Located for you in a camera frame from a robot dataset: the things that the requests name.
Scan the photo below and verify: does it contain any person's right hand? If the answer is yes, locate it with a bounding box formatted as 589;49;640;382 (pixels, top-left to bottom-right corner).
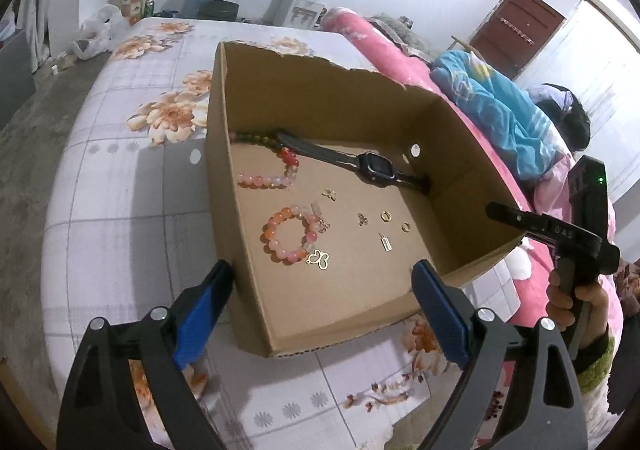
546;270;608;349

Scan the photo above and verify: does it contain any grey storage box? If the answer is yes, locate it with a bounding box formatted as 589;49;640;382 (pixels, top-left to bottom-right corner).
0;30;36;128

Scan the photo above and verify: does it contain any multicolour bead bracelet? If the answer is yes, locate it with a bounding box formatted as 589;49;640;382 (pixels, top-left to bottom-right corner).
229;128;301;190

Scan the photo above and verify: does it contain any blue patterned quilt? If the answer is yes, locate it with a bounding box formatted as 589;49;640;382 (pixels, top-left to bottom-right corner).
431;50;573;186

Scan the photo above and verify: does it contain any black purple smartwatch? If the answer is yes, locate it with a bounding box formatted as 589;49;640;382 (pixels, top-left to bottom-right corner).
276;130;432;196

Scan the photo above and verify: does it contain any white plastic bag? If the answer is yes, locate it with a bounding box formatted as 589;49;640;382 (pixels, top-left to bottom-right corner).
72;4;130;60

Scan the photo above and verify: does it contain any white water dispenser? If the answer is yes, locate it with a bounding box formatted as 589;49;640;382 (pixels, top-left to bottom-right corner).
272;0;326;30

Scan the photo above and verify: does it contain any gold charm beside bracelet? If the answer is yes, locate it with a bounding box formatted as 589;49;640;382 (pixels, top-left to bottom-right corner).
310;201;331;234

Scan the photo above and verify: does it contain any brown cardboard box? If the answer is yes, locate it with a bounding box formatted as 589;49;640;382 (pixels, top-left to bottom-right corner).
205;42;522;357

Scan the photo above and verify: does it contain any small gold bar pendant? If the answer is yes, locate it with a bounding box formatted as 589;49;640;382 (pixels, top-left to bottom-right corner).
378;233;393;252

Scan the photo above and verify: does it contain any dark red wooden door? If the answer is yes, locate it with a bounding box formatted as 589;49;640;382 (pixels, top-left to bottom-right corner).
471;0;564;80

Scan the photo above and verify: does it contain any gold butterfly pendant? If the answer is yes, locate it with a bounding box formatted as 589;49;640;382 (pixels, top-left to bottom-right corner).
305;248;330;271

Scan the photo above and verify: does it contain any small gold flower charm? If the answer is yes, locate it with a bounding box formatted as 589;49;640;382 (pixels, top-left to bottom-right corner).
357;213;369;226

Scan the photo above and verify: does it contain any white fluffy sleeve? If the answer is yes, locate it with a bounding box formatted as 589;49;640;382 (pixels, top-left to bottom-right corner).
574;329;639;449

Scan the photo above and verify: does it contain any person's dark haired head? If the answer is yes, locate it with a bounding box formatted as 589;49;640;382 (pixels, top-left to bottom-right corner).
526;83;591;153

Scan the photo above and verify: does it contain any white floral bed sheet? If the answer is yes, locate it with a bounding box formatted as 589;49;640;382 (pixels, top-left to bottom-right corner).
41;19;454;449

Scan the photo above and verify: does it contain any small gold clover charm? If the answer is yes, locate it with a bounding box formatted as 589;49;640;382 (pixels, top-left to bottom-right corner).
322;189;336;201

